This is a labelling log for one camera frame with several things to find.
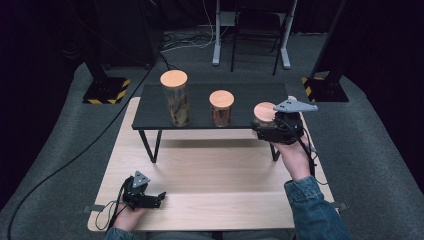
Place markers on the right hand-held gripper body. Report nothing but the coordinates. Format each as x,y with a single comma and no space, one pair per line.
288,128

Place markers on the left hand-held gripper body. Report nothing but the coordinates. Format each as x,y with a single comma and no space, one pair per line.
136,196

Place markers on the small glass jar wooden lid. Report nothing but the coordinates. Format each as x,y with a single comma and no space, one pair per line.
264,111

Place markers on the medium glass jar wooden lid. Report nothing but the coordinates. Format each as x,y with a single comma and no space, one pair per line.
221,100

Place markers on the black raised shelf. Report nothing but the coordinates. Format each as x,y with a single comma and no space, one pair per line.
200,90

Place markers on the person's left hand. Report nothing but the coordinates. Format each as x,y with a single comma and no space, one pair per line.
126,218

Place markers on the person's right hand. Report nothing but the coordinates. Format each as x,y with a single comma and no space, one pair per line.
296,160

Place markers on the black stand with striped base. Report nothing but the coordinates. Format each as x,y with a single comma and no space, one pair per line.
106,90
326,90

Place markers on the black chair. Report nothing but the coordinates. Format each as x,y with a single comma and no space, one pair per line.
233,50

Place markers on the tall glass jar wooden lid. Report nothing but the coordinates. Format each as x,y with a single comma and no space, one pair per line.
176,100

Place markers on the grey table clamp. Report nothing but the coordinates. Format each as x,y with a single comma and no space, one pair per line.
340,205

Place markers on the large black box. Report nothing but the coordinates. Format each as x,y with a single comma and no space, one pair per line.
130,33

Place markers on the white desk frame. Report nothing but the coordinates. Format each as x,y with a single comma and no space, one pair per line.
217,50

